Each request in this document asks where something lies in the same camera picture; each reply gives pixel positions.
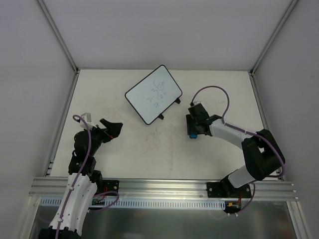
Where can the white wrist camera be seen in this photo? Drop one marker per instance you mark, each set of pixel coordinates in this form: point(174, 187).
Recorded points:
point(198, 102)
point(87, 119)

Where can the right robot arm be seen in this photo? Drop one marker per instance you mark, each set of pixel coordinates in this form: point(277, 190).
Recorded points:
point(261, 152)

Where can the right aluminium frame post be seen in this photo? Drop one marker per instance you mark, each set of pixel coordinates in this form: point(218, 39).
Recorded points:
point(274, 34)

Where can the aluminium frame post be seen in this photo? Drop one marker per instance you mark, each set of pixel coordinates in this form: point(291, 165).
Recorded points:
point(56, 32)
point(274, 34)

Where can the white slotted cable duct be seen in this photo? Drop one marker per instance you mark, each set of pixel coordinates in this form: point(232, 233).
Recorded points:
point(145, 203)

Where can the aluminium mounting rail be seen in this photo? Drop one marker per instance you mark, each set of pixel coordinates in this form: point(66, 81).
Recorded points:
point(269, 190)

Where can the right table edge rail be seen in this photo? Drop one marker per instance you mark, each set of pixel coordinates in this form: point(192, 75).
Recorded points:
point(258, 100)

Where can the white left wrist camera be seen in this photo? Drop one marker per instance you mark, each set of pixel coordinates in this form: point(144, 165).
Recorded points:
point(87, 119)

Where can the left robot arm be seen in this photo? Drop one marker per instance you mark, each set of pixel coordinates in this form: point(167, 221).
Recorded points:
point(84, 182)

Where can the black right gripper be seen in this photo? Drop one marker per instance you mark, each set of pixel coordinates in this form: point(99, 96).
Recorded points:
point(190, 125)

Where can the left table edge rail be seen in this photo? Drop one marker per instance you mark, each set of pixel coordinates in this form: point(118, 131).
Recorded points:
point(60, 126)

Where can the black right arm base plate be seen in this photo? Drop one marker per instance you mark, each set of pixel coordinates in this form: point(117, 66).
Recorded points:
point(225, 190)

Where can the white whiteboard with black frame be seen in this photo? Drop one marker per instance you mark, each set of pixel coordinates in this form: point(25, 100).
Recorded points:
point(154, 94)

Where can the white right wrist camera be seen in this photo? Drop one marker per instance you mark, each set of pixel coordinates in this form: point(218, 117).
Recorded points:
point(198, 102)

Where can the table edge rail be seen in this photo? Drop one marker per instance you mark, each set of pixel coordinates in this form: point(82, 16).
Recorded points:
point(60, 126)
point(258, 100)

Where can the blue whiteboard eraser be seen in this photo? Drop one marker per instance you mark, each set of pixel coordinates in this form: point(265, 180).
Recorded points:
point(193, 136)

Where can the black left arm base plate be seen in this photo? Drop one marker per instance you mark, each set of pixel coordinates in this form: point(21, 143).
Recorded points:
point(110, 186)

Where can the left aluminium frame post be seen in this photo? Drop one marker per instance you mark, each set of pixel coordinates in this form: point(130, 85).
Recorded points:
point(56, 32)

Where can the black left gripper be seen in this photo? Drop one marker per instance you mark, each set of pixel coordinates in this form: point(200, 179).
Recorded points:
point(105, 133)

